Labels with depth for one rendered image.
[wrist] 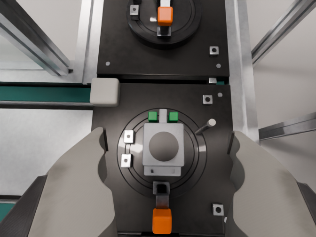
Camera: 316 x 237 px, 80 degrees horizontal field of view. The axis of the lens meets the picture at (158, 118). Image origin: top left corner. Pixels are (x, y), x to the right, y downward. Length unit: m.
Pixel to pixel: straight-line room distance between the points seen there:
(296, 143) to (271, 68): 0.18
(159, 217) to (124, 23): 0.34
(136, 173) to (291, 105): 0.39
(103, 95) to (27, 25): 0.13
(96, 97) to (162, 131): 0.16
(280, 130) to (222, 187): 0.13
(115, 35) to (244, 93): 0.26
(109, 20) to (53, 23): 0.22
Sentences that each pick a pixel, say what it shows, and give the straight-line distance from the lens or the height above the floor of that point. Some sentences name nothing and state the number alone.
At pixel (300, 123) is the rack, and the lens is 0.34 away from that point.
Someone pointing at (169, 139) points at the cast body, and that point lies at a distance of 0.19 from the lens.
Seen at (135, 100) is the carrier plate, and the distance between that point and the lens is 0.33.
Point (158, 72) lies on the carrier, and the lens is 0.35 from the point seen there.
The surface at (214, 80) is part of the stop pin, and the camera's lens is 0.36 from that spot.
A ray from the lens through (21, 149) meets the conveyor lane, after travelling 0.45.
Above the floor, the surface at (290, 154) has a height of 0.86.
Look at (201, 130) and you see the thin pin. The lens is 0.26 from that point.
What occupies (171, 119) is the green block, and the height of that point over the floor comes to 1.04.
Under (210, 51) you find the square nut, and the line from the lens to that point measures 0.37.
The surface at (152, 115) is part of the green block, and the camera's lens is 0.25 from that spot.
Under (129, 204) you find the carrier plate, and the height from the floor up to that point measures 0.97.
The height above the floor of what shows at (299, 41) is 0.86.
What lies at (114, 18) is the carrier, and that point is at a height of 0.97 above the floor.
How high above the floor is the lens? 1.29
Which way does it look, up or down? 78 degrees down
